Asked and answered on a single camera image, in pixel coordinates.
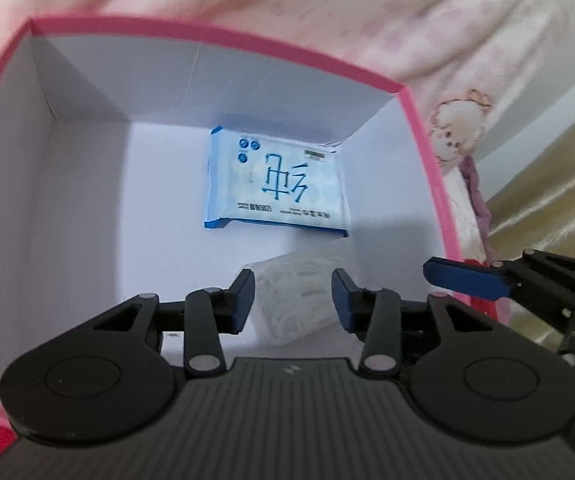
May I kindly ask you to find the white plastic pack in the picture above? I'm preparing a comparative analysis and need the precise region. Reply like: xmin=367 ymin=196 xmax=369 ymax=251
xmin=245 ymin=240 xmax=360 ymax=356

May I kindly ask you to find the blue tissue pack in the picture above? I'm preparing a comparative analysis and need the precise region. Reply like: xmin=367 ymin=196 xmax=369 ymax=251
xmin=204 ymin=127 xmax=348 ymax=236

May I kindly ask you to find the pink cardboard box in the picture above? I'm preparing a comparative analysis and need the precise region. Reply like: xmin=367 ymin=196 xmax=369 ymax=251
xmin=0 ymin=12 xmax=474 ymax=426

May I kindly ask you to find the striped beige curtain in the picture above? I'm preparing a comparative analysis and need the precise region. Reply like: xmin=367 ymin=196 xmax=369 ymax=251
xmin=488 ymin=125 xmax=575 ymax=259

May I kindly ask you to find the pink cartoon blanket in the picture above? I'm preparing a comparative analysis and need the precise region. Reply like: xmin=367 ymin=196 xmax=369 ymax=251
xmin=0 ymin=0 xmax=575 ymax=181

